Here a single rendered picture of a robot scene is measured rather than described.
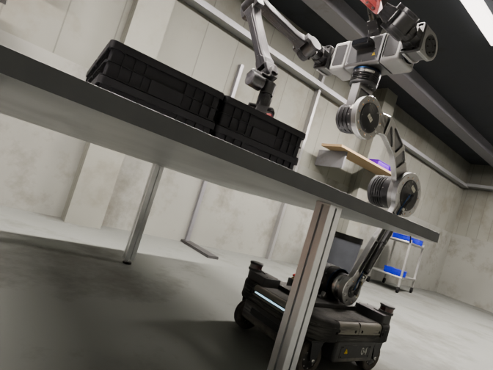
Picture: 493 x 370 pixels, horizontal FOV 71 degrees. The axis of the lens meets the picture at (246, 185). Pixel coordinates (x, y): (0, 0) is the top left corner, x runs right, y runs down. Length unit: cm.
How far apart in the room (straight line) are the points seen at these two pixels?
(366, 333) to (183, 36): 312
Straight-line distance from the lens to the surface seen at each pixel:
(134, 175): 354
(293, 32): 186
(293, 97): 461
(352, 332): 164
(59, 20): 351
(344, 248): 474
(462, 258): 869
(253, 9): 168
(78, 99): 66
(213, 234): 405
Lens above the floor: 58
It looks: 3 degrees up
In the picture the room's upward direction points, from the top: 17 degrees clockwise
